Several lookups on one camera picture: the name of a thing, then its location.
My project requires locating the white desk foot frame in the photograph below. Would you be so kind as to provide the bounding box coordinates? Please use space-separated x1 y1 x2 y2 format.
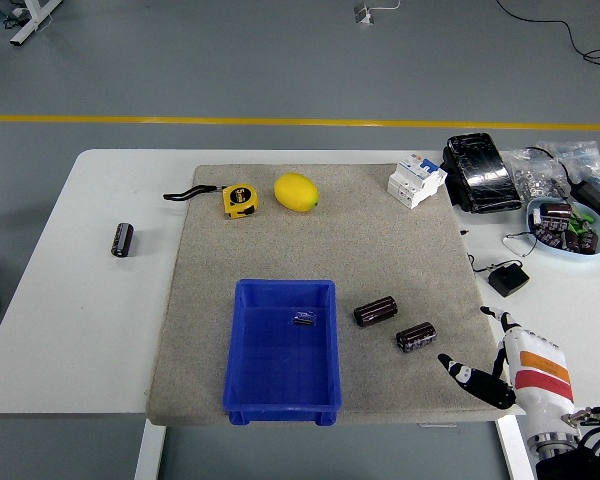
8 0 64 47

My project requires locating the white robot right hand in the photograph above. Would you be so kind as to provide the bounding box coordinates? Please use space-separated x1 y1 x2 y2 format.
437 305 581 441

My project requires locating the white table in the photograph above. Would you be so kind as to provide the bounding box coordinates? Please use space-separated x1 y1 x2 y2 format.
0 148 600 416

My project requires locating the light blue bowl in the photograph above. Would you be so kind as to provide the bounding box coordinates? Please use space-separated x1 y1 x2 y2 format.
525 197 600 263

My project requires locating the black floor cable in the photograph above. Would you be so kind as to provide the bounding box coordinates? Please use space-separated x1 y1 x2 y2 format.
494 0 600 74

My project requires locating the yellow lemon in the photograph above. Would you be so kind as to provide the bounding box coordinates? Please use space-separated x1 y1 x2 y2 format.
273 172 320 213

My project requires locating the blue plastic box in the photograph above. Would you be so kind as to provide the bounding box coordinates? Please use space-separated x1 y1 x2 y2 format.
222 278 343 427

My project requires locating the clear bag of small parts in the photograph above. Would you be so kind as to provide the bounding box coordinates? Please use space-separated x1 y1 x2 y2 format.
537 140 600 196

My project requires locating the white blue circuit breaker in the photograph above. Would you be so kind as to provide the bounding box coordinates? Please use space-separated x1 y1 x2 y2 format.
386 154 448 210

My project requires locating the yellow tape measure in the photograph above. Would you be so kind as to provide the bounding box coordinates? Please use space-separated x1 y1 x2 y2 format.
162 183 260 221

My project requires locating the small black power adapter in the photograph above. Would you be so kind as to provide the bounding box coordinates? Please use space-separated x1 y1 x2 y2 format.
487 263 531 299

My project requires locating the thin black adapter cord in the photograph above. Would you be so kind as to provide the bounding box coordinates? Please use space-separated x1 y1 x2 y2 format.
467 253 524 275

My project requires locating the dark battery with white print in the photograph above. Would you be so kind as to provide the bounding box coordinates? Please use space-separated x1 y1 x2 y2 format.
395 321 438 354

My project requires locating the dark brown cylindrical battery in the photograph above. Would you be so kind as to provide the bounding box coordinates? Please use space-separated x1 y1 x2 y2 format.
353 295 399 328
110 222 135 259

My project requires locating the large brown capacitor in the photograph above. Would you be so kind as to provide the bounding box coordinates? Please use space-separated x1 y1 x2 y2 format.
538 201 574 221

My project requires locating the large black power adapter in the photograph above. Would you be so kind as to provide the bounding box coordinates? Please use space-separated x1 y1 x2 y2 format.
569 178 600 222

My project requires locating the clear bag of metal nuts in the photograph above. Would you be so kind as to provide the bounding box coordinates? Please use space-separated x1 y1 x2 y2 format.
508 147 571 201

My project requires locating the black wrapped box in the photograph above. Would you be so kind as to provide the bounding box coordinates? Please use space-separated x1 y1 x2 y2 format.
440 132 524 215

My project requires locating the thin looped wire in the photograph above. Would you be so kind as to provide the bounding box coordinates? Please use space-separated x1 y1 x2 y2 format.
502 230 540 259

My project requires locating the green plastic part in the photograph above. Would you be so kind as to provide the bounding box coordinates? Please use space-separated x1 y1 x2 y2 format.
567 211 597 235

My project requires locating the grey-brown mat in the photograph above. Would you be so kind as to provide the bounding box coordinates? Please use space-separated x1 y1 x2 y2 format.
145 163 515 427

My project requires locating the white table leg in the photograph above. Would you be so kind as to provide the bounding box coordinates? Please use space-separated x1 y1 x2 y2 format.
495 415 537 480
133 418 167 480

